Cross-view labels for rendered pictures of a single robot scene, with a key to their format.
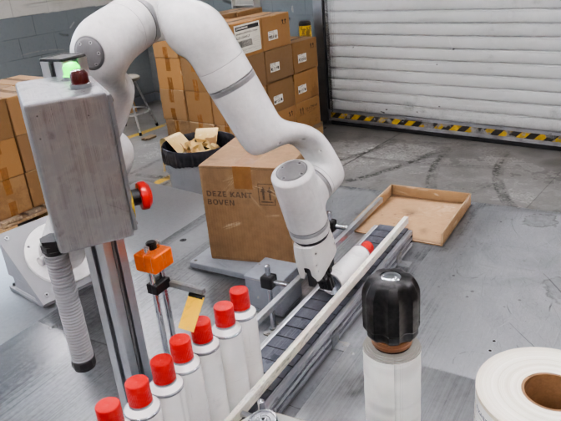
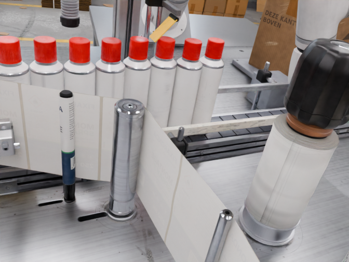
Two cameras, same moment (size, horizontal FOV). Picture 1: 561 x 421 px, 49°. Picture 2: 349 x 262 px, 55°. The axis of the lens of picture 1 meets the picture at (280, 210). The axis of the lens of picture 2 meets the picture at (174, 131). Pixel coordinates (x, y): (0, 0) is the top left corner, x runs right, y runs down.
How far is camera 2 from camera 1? 0.50 m
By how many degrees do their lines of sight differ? 27
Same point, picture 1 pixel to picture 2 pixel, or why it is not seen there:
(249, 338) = (206, 84)
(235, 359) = (183, 90)
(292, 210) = (304, 9)
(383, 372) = (279, 145)
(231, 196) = (281, 20)
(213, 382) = (156, 94)
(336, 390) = (253, 165)
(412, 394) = (298, 187)
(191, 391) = (131, 86)
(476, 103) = not seen: outside the picture
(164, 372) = (107, 50)
